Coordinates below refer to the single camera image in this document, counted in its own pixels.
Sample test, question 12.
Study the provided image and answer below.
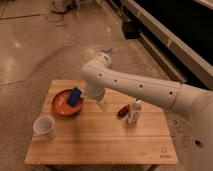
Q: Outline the black box on floor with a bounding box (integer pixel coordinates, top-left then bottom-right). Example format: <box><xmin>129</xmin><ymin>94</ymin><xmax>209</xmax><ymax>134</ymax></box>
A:
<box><xmin>122</xmin><ymin>21</ymin><xmax>140</xmax><ymax>39</ymax></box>

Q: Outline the white bottle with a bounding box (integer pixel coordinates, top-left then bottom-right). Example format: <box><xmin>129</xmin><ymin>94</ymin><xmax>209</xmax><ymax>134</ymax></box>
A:
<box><xmin>127</xmin><ymin>99</ymin><xmax>141</xmax><ymax>124</ymax></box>

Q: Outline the wooden table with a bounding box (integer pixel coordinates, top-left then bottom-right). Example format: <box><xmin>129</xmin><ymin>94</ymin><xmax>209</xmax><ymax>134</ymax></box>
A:
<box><xmin>24</xmin><ymin>79</ymin><xmax>179</xmax><ymax>167</ymax></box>

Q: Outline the white object with cables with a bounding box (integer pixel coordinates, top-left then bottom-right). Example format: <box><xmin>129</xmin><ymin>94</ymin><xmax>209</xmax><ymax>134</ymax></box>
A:
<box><xmin>49</xmin><ymin>0</ymin><xmax>80</xmax><ymax>14</ymax></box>

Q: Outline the grey metal rail frame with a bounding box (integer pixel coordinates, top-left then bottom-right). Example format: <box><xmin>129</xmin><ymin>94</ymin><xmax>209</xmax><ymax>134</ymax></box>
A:
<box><xmin>99</xmin><ymin>0</ymin><xmax>213</xmax><ymax>91</ymax></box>

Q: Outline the orange plate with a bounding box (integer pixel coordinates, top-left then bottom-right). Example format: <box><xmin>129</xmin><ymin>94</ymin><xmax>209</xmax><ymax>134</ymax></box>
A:
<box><xmin>51</xmin><ymin>89</ymin><xmax>84</xmax><ymax>116</ymax></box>

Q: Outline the blue sponge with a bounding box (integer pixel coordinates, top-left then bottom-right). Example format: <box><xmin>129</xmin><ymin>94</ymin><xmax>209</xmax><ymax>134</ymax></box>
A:
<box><xmin>67</xmin><ymin>87</ymin><xmax>82</xmax><ymax>106</ymax></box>

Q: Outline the brown oblong object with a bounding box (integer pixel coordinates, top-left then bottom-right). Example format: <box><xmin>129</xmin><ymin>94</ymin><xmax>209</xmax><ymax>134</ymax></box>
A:
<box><xmin>117</xmin><ymin>105</ymin><xmax>130</xmax><ymax>117</ymax></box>

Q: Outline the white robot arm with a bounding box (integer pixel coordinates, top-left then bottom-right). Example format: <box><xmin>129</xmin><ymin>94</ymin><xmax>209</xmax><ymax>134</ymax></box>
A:
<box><xmin>80</xmin><ymin>53</ymin><xmax>213</xmax><ymax>171</ymax></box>

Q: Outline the white plastic cup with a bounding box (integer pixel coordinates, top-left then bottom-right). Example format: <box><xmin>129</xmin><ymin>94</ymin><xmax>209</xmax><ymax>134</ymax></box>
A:
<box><xmin>33</xmin><ymin>115</ymin><xmax>56</xmax><ymax>139</ymax></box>

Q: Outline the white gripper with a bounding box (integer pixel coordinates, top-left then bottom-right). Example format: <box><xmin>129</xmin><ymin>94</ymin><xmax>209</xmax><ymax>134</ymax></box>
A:
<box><xmin>85</xmin><ymin>82</ymin><xmax>108</xmax><ymax>111</ymax></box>

